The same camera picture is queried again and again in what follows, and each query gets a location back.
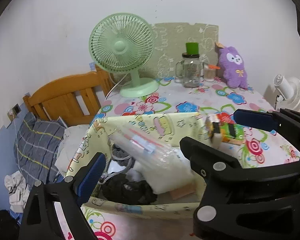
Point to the black plastic bag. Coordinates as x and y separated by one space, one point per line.
120 190

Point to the white standing fan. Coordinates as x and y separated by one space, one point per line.
289 92

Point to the glass mason jar mug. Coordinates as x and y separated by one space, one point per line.
188 70

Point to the blue plaid pillow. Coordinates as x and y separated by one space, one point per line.
36 147

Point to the toothpick jar orange lid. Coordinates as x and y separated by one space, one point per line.
210 72

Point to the clear plastic bag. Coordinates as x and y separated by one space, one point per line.
151 153

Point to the purple plush bunny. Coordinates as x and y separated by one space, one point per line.
232 64

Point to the sushi shaped toy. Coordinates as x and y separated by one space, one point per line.
213 126

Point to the green patterned board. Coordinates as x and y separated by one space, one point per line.
170 41

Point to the wooden bed headboard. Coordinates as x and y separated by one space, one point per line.
72 98

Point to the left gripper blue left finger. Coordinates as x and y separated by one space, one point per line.
85 180

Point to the floral tablecloth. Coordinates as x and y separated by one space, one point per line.
260 148

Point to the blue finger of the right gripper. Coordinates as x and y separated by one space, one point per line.
253 119

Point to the green cup on jar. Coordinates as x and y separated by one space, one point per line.
192 48

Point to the white crumpled cloth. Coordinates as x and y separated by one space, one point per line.
18 191

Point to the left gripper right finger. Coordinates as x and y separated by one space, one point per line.
203 157

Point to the green tissue pack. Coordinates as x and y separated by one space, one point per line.
232 133

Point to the green desk fan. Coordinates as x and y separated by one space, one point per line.
122 43

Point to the yellow patterned fabric box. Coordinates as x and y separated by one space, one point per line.
169 128

